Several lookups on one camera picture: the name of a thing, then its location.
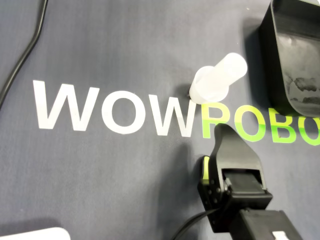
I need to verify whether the thick black cable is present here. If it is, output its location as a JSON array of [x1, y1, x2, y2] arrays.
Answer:
[[0, 0, 50, 108]]

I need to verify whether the black servo cable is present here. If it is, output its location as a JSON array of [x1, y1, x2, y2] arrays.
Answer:
[[173, 208, 218, 240]]

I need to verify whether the white desk lamp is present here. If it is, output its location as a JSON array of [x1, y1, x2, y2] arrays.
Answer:
[[0, 226, 71, 240]]

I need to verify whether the white translucent plastic cup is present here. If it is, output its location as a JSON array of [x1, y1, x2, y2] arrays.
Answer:
[[188, 51, 249, 105]]

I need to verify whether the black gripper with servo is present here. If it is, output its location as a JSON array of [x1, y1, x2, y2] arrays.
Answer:
[[198, 123, 274, 234]]

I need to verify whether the dark grey WOWROBO mat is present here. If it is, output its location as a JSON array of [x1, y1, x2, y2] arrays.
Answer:
[[0, 0, 320, 240]]

